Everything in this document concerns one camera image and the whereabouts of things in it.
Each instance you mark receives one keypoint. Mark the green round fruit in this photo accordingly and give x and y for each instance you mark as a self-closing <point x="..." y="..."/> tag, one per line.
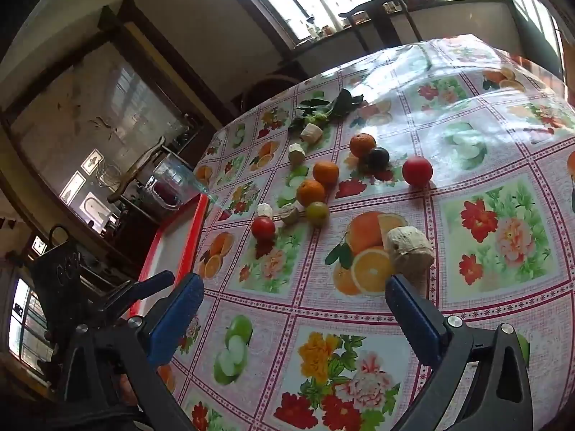
<point x="317" y="211"/>

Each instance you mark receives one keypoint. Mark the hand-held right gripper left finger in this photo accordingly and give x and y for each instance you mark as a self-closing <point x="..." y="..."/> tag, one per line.
<point x="177" y="318"/>

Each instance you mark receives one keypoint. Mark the brown curved wooden frame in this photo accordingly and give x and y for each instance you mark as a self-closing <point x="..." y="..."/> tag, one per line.
<point x="269" y="86"/>

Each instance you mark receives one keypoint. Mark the floral printed plastic tablecloth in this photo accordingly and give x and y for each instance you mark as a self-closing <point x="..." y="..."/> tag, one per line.
<point x="471" y="112"/>

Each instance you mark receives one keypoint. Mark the green leafy sprig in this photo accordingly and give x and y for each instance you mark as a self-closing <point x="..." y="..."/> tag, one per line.
<point x="328" y="107"/>

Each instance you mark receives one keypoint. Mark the large red tomato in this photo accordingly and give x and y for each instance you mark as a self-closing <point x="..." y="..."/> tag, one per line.
<point x="417" y="170"/>

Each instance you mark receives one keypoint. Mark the orange tangerine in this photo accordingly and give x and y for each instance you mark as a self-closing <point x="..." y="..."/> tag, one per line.
<point x="325" y="173"/>
<point x="363" y="145"/>
<point x="311" y="192"/>

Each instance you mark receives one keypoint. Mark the red rimmed white tray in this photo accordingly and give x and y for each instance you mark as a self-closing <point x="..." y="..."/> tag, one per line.
<point x="175" y="242"/>

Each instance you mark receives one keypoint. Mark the clear glass mug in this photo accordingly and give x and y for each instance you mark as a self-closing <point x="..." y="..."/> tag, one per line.
<point x="175" y="175"/>

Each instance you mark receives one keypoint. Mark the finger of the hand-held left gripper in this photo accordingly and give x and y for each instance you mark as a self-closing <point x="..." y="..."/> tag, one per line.
<point x="150" y="283"/>

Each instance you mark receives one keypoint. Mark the dark purple plum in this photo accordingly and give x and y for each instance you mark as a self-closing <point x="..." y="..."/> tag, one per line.
<point x="376" y="157"/>

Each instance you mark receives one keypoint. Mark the small red tomato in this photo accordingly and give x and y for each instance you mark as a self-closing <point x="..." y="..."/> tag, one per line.
<point x="263" y="228"/>

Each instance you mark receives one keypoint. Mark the small white corn cob piece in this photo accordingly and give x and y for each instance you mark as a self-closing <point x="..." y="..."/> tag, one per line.
<point x="265" y="210"/>

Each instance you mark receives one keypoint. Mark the dark wooden chair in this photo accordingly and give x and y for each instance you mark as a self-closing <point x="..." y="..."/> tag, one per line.
<point x="382" y="13"/>

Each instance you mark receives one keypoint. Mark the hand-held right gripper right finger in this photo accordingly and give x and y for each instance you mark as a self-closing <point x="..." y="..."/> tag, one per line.
<point x="413" y="318"/>

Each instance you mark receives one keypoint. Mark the large beige cork piece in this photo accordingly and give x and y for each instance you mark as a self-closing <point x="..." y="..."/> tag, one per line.
<point x="409" y="251"/>

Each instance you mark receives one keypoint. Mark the wooden glass door cabinet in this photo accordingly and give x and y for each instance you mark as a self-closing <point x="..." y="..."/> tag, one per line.
<point x="90" y="98"/>

